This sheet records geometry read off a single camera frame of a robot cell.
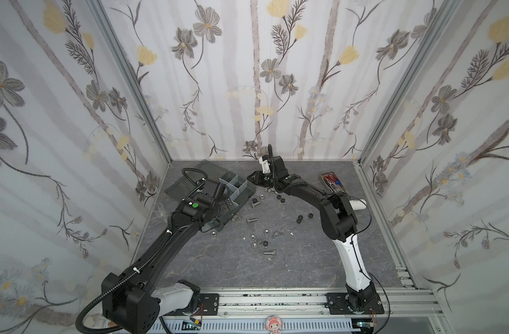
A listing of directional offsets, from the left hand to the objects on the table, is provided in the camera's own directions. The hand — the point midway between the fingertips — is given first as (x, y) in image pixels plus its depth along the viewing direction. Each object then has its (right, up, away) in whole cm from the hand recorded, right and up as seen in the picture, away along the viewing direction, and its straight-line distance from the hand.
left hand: (220, 201), depth 80 cm
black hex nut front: (+18, -19, +9) cm, 28 cm away
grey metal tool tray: (+54, +7, +30) cm, 62 cm away
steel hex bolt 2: (+12, -10, +16) cm, 22 cm away
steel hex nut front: (+13, -20, +8) cm, 26 cm away
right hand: (+10, +13, +15) cm, 22 cm away
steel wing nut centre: (+23, -16, +11) cm, 30 cm away
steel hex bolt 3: (+13, -4, +21) cm, 25 cm away
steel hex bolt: (+20, -22, +6) cm, 31 cm away
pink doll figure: (+20, -39, -12) cm, 46 cm away
